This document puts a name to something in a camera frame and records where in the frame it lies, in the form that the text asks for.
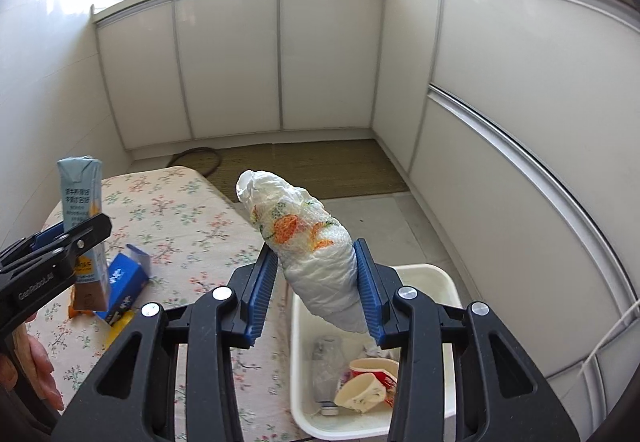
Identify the yellow snack packet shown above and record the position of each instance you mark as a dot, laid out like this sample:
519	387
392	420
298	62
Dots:
117	327

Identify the person's left hand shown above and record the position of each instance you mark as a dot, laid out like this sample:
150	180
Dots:
42	372

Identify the clear plastic bottle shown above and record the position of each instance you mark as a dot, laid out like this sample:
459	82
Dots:
325	372

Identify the red and white paper cup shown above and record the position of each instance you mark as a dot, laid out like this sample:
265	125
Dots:
360	387

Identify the floral tablecloth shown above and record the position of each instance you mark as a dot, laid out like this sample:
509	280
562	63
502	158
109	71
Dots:
175	242

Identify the white bag with orange print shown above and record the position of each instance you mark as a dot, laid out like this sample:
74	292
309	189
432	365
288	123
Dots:
305	242

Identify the grey wrapper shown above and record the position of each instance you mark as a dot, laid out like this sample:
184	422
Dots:
371	351

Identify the white kitchen cabinet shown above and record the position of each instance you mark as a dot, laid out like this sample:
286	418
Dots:
325	61

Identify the white plastic bin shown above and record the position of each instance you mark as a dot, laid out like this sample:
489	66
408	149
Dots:
430	282

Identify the blue cardboard box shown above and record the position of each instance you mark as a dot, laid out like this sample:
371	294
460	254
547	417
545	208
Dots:
122	279

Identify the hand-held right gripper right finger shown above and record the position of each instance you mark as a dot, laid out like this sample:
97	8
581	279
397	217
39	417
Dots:
367	292

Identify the light blue drink carton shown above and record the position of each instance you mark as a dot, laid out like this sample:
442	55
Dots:
80	192

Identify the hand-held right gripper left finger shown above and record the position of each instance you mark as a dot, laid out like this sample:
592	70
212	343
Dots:
260	292

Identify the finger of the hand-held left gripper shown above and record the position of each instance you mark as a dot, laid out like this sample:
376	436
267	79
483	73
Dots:
85	237
30	247

